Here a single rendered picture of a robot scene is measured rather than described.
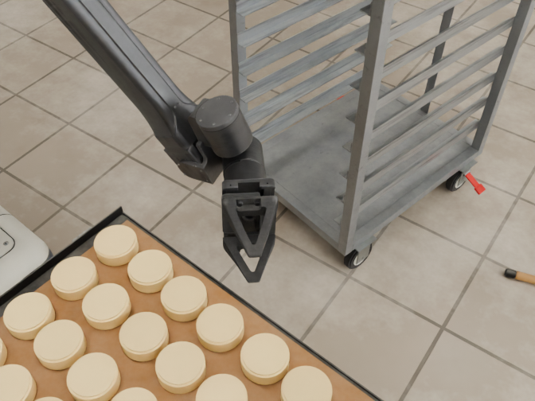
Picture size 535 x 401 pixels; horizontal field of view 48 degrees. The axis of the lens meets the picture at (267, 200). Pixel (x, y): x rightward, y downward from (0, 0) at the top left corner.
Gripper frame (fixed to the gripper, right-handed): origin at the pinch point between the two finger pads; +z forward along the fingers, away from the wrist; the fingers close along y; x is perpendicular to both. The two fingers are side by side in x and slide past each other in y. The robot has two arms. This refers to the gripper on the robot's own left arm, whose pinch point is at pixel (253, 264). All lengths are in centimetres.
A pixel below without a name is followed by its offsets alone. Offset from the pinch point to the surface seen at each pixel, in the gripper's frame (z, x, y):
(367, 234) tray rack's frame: -60, -39, 75
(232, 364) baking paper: 13.0, 3.3, -0.9
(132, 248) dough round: -1.9, 14.0, -1.9
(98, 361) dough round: 12.3, 16.7, -2.4
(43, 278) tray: -0.1, 24.4, 0.3
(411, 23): -67, -39, 12
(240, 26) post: -94, -5, 29
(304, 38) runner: -106, -25, 42
